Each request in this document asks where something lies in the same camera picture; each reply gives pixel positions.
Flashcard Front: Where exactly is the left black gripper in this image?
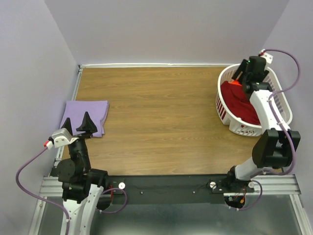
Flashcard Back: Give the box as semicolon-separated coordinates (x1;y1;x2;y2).
61;111;97;170

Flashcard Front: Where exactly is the white plastic laundry basket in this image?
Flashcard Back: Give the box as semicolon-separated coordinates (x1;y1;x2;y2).
215;64;292;137

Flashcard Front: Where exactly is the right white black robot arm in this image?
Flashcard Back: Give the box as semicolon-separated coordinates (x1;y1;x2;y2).
221;51;301;192

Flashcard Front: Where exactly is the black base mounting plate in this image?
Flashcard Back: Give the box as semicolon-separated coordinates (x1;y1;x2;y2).
107;174;254;205

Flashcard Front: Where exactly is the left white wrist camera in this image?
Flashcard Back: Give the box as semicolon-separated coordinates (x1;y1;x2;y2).
44;128;79;149

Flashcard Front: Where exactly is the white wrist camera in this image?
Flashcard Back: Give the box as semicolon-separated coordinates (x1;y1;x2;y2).
259;49;273;66
44;128;79;149

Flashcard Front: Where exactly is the aluminium frame rail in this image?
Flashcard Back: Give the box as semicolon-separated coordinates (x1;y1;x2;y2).
27;65;84;235

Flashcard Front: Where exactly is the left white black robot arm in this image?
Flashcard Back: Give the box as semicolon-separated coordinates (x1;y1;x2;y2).
53;112;109;235

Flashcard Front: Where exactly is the folded purple t shirt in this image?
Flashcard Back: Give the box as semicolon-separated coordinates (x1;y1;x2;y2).
60;99;110;138

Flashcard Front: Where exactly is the orange t shirt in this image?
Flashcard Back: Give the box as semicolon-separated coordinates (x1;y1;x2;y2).
230;79;241;86

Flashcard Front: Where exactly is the dark red t shirt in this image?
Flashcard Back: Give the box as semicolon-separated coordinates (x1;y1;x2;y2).
221;81;260;125

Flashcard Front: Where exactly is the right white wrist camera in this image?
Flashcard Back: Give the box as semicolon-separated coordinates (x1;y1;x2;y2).
259;49;273;66

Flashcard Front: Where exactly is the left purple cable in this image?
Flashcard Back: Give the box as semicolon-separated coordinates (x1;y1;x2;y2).
15;145;70;235

